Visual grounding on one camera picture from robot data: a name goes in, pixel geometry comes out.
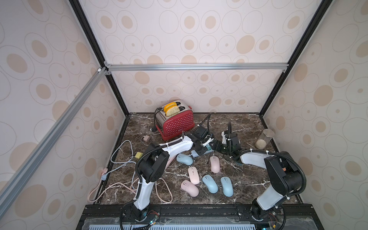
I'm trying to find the light blue power strip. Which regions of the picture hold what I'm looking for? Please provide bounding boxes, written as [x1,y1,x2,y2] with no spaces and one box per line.
[191,145,213,158]

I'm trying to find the pink mouse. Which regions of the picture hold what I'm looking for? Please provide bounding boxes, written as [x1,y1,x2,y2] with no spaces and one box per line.
[181,180,199,197]
[209,156,220,173]
[188,167,200,185]

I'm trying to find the yellow charger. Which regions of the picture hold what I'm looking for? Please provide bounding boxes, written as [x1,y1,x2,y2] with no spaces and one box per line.
[135,152,143,159]

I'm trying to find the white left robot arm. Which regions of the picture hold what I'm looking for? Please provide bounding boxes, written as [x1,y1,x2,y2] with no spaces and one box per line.
[122,125,214,221]

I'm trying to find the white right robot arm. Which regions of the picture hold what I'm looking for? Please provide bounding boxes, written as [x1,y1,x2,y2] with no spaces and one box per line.
[210,131,307,221]

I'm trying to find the blue mouse near strip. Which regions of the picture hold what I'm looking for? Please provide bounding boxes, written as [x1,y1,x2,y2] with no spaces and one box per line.
[176,153,194,166]

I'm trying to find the blue mouse far right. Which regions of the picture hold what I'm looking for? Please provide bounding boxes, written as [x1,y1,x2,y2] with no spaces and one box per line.
[220,176,233,197]

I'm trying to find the blue mouse middle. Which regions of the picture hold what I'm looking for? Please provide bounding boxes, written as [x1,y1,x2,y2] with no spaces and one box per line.
[202,174,219,194]

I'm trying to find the red polka dot toaster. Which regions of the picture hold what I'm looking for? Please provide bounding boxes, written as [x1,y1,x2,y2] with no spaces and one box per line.
[154,100,195,141]

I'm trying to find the glass jar with powder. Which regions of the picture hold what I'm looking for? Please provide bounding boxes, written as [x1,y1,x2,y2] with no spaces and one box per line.
[255,129,275,150]

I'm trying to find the yellow toast slice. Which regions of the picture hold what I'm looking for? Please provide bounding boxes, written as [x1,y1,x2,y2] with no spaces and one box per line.
[163,102,180,117]

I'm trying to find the silver back frame bar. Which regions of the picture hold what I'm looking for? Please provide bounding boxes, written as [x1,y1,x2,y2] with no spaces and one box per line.
[107,63,289,71]

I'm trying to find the silver frame bar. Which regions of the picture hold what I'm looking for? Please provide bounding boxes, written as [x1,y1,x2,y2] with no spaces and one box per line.
[107,63,289,71]
[0,67,107,216]

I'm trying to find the pink power cable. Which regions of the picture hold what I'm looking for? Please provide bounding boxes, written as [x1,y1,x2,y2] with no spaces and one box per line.
[87,168,173,204]

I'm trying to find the light blue power cable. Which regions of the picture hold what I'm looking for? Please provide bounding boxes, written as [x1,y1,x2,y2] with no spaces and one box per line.
[100,140,139,182]

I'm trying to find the black front rail base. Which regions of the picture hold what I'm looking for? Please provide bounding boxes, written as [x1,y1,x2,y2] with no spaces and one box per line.
[77,204,323,230]

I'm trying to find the black right frame post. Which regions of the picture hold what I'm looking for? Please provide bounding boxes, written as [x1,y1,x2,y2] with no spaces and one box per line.
[259,0,333,117]

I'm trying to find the black corner frame post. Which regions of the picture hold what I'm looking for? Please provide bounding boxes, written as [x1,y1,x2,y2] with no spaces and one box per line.
[69,0,129,117]

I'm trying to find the silver left frame bar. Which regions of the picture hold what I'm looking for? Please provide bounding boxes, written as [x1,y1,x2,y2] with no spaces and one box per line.
[0,67,107,216]

